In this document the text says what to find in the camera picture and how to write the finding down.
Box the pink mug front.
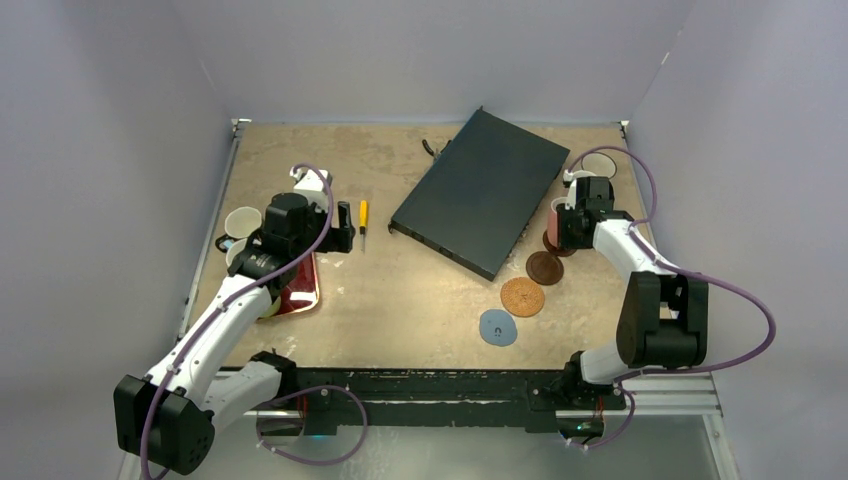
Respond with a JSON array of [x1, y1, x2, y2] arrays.
[[549, 196, 573, 212]]

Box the pink mug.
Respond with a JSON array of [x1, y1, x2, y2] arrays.
[[546, 210, 559, 248], [549, 196, 573, 212]]

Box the dark wooden coaster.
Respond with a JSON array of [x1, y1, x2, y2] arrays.
[[525, 251, 564, 286], [542, 232, 576, 257]]

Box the woven cork coaster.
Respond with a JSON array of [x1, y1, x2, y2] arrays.
[[500, 277, 545, 318]]

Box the blue grey smiley coaster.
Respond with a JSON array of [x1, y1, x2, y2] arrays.
[[479, 309, 518, 347]]

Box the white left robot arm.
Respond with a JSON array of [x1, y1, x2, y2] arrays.
[[113, 192, 356, 478]]

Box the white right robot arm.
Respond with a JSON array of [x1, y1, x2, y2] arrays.
[[330, 177, 708, 409]]

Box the green cup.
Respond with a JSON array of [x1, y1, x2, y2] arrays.
[[259, 298, 281, 319]]

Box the dark flat metal box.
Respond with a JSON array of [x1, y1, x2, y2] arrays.
[[388, 109, 570, 281]]

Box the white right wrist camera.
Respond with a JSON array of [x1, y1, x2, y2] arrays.
[[562, 170, 595, 189]]

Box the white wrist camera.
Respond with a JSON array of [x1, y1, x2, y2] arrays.
[[562, 170, 595, 189], [289, 167, 333, 213]]

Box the yellow handled screwdriver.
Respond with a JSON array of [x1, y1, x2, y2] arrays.
[[359, 200, 369, 252]]

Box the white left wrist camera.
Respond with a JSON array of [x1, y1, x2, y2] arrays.
[[289, 167, 333, 213]]

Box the aluminium table rail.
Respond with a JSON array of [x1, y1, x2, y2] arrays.
[[182, 118, 253, 320]]

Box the black handled pliers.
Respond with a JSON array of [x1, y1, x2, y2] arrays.
[[421, 139, 452, 162]]

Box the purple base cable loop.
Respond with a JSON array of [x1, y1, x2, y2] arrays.
[[255, 384, 369, 467]]

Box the black front base frame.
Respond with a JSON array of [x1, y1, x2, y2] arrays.
[[266, 362, 626, 436]]

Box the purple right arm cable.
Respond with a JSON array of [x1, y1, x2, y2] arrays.
[[566, 145, 778, 452]]

